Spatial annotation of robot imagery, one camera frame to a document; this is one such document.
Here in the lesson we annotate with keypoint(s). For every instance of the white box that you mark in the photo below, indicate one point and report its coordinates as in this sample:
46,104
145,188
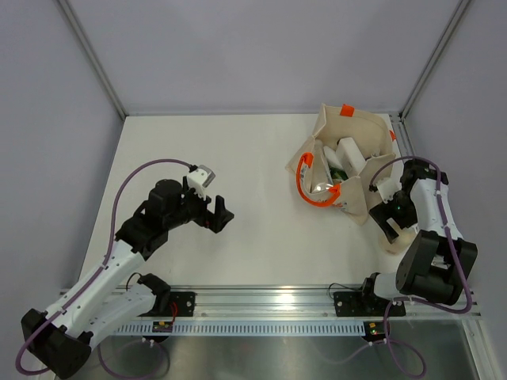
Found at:
350,157

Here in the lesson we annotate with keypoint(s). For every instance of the silver tube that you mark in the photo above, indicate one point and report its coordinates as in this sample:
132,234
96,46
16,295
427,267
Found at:
321,179

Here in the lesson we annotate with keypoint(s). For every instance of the white slotted cable duct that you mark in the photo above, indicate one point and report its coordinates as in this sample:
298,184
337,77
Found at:
242,328

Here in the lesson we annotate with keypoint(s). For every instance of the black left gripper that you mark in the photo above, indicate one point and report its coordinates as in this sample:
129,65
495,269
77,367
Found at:
214,221

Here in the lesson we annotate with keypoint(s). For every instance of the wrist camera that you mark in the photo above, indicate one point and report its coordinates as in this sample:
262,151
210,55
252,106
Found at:
386,188
199,179

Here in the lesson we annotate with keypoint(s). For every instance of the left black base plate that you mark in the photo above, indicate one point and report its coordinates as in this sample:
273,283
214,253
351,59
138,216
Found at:
180,302

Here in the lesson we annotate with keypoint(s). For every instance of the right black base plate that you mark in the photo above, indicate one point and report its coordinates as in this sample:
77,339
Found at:
356,304

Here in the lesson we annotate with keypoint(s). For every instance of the green dish soap bottle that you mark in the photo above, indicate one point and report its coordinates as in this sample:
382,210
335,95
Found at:
338,175

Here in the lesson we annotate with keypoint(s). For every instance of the canvas bag orange handles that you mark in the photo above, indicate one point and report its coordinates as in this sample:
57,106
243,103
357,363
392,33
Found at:
376,143

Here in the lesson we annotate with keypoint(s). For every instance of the aluminium rail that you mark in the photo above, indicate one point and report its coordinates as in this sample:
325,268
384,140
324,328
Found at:
263,303

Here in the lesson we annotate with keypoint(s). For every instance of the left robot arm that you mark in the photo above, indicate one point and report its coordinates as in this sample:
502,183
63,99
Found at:
64,335

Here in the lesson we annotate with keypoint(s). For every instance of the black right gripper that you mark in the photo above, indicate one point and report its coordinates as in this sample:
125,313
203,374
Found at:
382,213

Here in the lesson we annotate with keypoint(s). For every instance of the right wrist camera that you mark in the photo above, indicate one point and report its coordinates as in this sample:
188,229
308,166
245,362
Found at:
386,188

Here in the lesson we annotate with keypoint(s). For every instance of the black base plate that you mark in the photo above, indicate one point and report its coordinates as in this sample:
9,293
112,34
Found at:
356,304
180,302

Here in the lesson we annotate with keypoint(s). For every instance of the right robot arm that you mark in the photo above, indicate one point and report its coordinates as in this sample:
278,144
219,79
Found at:
436,265

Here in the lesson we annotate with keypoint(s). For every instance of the cream pump bottle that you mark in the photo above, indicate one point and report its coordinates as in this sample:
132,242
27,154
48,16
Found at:
399,245

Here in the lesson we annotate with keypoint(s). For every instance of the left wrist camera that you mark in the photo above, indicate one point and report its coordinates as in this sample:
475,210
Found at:
199,179

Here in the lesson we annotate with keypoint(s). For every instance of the white bottle black cap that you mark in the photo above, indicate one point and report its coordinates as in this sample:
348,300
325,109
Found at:
332,158

